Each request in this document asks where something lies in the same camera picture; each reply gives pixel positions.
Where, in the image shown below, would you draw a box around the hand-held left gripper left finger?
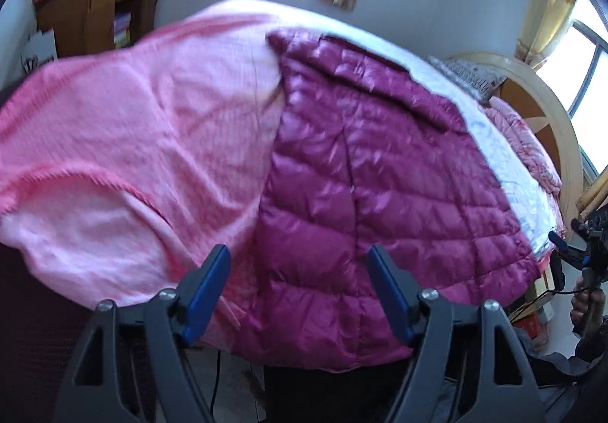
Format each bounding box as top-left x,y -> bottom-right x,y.
54,243 -> 232,423

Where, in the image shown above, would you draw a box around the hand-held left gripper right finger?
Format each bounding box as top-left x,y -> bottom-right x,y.
368,245 -> 547,423

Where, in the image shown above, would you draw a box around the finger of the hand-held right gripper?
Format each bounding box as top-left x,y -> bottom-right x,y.
548,230 -> 587,270

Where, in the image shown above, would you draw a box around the magenta quilted down jacket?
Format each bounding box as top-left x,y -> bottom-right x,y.
228,28 -> 543,375

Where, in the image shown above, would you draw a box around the person's right forearm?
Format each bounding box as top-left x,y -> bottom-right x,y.
515,316 -> 608,390

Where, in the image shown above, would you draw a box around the person's right hand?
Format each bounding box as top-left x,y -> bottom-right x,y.
570,275 -> 605,337

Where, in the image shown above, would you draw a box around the yellow wooden sticks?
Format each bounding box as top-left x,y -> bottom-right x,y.
575,181 -> 608,219

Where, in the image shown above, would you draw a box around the small red floor box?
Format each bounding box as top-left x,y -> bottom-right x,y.
512,310 -> 543,339

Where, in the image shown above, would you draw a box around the pink folded quilt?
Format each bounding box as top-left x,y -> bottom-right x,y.
483,95 -> 564,197

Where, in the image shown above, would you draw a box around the person's dark pants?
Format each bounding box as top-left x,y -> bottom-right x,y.
263,353 -> 415,423

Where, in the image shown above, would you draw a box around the cream wooden headboard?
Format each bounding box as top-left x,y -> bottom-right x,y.
449,51 -> 586,236

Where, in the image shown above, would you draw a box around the side window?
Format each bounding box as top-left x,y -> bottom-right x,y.
536,0 -> 608,179

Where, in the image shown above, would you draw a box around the pink patterned bedsheet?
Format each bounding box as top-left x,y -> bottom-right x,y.
0,0 -> 291,350

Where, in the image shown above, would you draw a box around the striped floral pillow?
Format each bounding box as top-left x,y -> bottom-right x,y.
429,55 -> 509,104

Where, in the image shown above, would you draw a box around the yellow side curtain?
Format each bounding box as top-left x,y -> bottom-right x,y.
514,0 -> 584,69

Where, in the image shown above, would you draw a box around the stack of boxes under desk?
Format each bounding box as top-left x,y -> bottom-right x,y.
113,11 -> 134,50

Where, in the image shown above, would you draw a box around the white paper bag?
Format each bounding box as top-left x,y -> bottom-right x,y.
20,28 -> 59,74

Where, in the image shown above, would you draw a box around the brown wooden desk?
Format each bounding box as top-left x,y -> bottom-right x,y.
32,0 -> 165,73

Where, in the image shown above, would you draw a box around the black floor cable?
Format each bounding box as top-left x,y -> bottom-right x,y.
208,348 -> 225,423

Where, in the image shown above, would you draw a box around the dark maroon bed frame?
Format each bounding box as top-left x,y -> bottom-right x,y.
0,240 -> 160,423

